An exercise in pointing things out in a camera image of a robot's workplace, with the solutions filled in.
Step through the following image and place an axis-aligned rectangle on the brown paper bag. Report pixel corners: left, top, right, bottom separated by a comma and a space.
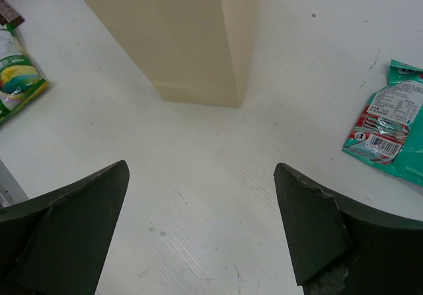
84, 0, 258, 107

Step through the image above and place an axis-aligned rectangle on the teal snack packet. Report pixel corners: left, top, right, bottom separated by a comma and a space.
342, 60, 422, 186

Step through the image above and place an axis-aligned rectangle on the green candy bag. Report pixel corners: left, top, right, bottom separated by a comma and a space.
1, 23, 50, 123

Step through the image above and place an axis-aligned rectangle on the brown chocolate bar wrapper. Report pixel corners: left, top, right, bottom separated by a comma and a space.
0, 0, 24, 28

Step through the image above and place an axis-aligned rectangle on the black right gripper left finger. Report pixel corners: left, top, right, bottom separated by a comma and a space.
1, 160, 129, 295

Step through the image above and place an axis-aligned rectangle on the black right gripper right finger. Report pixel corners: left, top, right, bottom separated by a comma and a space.
274, 163, 422, 294

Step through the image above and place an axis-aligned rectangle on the aluminium front table rail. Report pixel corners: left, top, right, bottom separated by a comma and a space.
0, 161, 28, 208

